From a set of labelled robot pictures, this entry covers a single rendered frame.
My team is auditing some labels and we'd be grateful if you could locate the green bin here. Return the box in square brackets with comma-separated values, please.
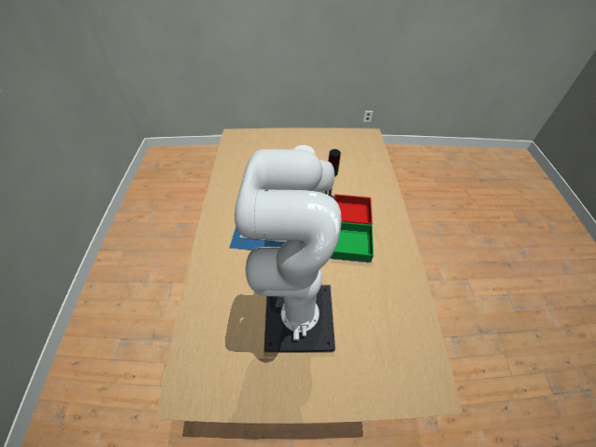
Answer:
[331, 222, 373, 262]

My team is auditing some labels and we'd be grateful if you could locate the red bin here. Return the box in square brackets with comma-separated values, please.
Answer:
[334, 195, 373, 225]

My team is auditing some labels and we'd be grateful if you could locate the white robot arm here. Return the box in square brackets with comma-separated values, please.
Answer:
[235, 145, 342, 340]

